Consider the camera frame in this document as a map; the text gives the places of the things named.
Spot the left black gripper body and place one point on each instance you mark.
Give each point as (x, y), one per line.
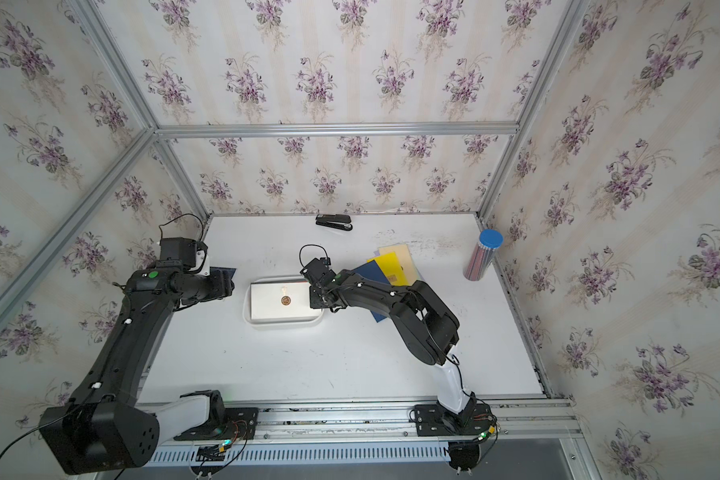
(204, 287)

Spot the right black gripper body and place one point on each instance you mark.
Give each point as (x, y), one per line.
(315, 298)

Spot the blue envelope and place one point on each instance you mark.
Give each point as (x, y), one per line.
(372, 271)

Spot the white rectangular storage tray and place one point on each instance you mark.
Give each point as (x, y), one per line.
(277, 325)

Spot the white envelope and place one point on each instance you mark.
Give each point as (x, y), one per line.
(280, 302)

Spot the beige envelope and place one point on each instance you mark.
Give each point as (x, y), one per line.
(405, 259)

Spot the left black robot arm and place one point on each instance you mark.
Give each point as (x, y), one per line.
(100, 427)

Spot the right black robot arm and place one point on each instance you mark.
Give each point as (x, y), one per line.
(426, 325)

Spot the dark blue booklet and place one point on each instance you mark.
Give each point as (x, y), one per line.
(222, 272)

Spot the black stapler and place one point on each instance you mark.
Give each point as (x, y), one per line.
(342, 222)

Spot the blue-lidded pencil tube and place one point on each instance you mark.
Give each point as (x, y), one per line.
(489, 241)

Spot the small circuit board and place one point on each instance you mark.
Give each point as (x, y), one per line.
(207, 454)

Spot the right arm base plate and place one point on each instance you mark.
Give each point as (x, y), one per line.
(434, 420)

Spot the aluminium mounting rail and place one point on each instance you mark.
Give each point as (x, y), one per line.
(378, 432)

